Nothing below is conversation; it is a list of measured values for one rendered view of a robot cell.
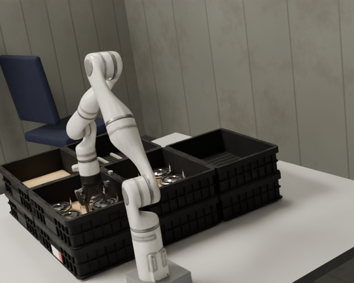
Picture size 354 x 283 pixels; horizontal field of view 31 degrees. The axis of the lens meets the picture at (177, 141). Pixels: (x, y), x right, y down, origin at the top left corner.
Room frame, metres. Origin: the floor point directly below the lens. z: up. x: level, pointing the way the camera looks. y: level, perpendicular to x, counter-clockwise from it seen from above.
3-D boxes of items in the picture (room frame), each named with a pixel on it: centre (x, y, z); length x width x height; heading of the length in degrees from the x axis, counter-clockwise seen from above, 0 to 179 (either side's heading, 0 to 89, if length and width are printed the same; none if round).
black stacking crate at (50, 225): (2.19, 0.36, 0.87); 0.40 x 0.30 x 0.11; 29
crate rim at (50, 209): (2.19, 0.36, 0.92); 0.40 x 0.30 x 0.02; 29
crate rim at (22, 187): (2.54, 0.55, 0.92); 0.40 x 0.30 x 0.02; 29
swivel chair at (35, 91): (4.57, 0.78, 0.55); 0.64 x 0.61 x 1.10; 116
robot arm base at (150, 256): (1.83, 0.14, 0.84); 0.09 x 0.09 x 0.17; 38
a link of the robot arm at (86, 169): (2.22, 0.33, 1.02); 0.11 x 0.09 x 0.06; 25
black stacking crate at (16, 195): (2.54, 0.55, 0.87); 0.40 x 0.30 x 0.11; 29
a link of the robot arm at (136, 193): (1.83, 0.14, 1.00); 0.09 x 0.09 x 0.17; 20
